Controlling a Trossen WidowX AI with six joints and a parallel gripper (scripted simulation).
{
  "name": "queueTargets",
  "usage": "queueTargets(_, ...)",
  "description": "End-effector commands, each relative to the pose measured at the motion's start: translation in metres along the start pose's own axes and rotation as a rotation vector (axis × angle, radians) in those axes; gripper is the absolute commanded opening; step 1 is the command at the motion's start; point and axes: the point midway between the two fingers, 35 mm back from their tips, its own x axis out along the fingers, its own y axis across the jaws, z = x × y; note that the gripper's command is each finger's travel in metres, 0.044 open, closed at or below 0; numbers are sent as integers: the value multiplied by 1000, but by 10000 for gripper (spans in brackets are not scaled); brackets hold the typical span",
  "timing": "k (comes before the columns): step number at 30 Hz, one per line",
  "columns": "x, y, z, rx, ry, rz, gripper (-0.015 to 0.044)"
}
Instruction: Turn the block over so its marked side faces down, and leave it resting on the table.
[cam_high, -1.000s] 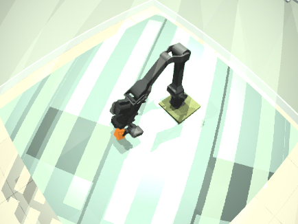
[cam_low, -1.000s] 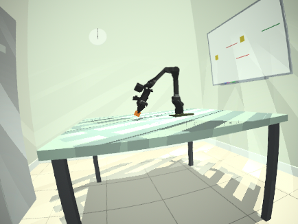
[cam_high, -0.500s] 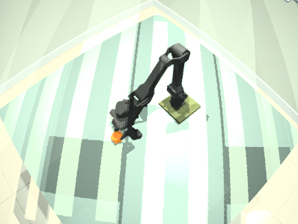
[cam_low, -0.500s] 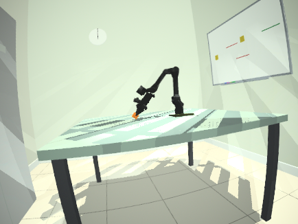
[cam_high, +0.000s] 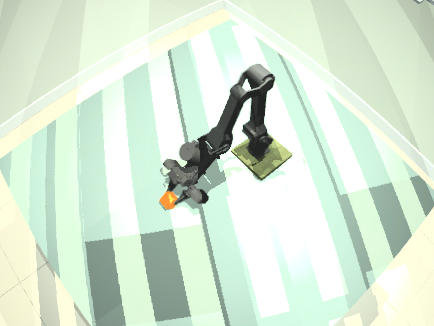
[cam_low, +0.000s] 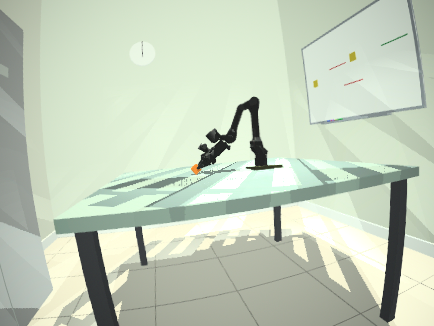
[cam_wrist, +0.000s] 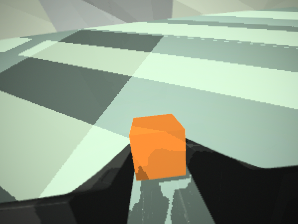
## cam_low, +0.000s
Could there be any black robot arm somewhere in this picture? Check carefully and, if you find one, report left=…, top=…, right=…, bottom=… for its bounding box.
left=198, top=97, right=268, bottom=166

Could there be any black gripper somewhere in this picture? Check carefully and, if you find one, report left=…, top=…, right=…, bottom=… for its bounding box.
left=197, top=146, right=221, bottom=169

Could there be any orange block with dark square face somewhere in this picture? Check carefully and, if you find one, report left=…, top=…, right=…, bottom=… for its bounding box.
left=191, top=164, right=202, bottom=174

